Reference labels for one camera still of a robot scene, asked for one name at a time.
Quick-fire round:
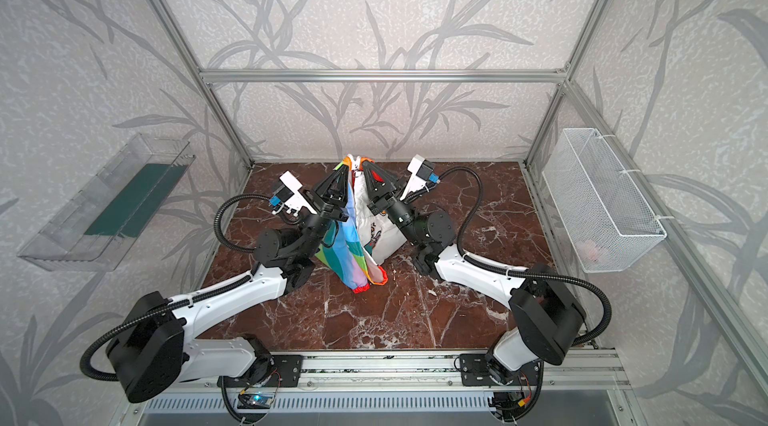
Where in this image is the rainbow striped kids jacket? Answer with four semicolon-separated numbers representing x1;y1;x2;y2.
316;155;406;294

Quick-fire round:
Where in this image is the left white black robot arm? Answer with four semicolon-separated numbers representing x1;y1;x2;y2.
106;164;349;403

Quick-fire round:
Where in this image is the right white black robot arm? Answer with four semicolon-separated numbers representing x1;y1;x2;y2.
361;156;584;372

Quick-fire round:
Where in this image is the left green circuit board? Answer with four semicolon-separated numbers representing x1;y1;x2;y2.
237;390;275;410

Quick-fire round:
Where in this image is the small pink object in basket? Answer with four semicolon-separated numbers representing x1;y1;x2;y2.
577;240;607;265

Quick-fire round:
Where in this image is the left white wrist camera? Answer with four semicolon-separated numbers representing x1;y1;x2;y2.
269;171;317;217

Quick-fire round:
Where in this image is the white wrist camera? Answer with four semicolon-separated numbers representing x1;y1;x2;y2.
400;155;440;201
269;171;317;217

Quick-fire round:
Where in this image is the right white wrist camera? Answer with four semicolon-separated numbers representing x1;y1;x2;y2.
400;155;440;201

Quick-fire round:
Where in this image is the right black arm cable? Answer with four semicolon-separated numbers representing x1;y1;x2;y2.
437;166;613;348

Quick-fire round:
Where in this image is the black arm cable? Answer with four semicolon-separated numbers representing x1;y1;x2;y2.
79;193;301;382
437;166;613;348

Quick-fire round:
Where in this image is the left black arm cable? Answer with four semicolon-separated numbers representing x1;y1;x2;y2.
79;193;301;382

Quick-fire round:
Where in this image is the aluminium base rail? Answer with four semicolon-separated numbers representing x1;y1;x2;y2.
128;341;630;403

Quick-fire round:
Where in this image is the aluminium cage frame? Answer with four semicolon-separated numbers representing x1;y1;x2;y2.
146;0;767;393

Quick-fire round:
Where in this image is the white wire mesh basket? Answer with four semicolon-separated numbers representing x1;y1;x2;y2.
542;128;667;273

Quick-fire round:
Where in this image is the right circuit board with wires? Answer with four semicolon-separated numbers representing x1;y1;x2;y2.
489;392;538;423

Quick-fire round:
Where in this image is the clear plastic wall tray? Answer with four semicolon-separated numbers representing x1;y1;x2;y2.
18;133;195;272

